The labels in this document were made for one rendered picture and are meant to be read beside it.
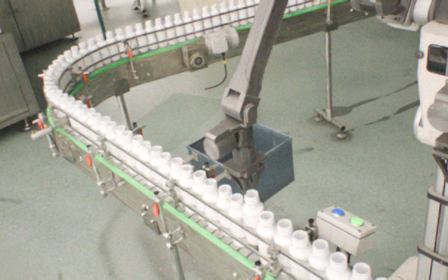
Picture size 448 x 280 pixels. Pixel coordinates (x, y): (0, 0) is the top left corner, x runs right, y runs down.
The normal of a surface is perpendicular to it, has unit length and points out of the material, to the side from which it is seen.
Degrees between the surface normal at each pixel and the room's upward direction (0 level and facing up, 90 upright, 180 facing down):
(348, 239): 70
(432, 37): 90
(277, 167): 90
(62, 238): 0
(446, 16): 90
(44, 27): 90
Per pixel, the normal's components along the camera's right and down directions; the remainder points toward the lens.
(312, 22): 0.40, 0.44
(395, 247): -0.13, -0.84
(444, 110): -0.74, 0.43
